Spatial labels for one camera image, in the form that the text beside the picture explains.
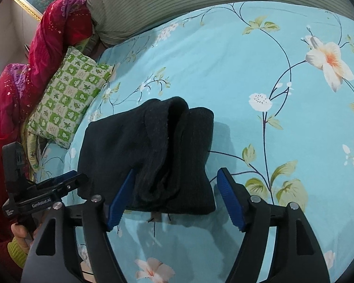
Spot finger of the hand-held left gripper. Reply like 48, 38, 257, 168
35, 173, 89, 196
51, 173, 79, 183

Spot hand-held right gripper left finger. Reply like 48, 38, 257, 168
20, 169, 136, 283

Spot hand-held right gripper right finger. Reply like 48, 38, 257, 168
217, 167, 331, 283

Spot dark pants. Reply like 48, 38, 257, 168
77, 96, 216, 223

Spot person's left forearm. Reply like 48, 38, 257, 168
7, 237, 30, 267

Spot person's left hand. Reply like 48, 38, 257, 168
11, 212, 48, 255

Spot yellow-green patterned cloth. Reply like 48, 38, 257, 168
21, 124, 48, 180

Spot green checkered pillow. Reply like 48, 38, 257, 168
26, 46, 114, 149

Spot light blue floral bed sheet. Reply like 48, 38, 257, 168
32, 1, 354, 283

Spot red patterned cloth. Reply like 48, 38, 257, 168
0, 0, 95, 248

